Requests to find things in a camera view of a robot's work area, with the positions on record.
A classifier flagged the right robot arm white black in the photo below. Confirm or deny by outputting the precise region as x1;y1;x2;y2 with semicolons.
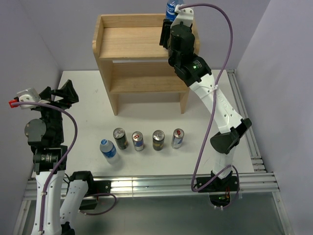
159;19;252;191

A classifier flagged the Pocari Sweat bottle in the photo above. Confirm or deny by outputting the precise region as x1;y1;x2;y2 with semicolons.
99;139;120;164
165;0;184;22

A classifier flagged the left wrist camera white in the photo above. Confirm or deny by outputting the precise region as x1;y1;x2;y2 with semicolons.
9;88;41;109

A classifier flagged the black gold can right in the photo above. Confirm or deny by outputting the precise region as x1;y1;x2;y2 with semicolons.
152;130;165;151

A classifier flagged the black gold can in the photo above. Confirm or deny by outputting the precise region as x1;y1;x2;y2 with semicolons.
113;127;128;150
152;130;165;151

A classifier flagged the black gold can left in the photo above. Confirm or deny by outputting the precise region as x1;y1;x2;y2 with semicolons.
113;127;128;150

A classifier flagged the aluminium mounting rail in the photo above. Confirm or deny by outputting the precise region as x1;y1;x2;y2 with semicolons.
23;171;281;200

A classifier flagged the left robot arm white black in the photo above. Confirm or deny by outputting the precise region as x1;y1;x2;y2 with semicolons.
18;80;108;235

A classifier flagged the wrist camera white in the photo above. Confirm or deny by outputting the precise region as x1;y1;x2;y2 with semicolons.
9;88;41;109
171;4;194;27

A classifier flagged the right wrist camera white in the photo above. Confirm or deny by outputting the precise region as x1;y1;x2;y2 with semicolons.
171;4;194;27

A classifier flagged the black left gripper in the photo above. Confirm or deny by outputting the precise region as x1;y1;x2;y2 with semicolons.
36;80;78;142

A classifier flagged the aluminium side rail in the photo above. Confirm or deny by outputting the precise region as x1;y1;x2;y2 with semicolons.
226;70;267;173

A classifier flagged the wooden two-tier shelf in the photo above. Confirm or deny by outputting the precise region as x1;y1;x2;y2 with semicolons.
92;13;189;115

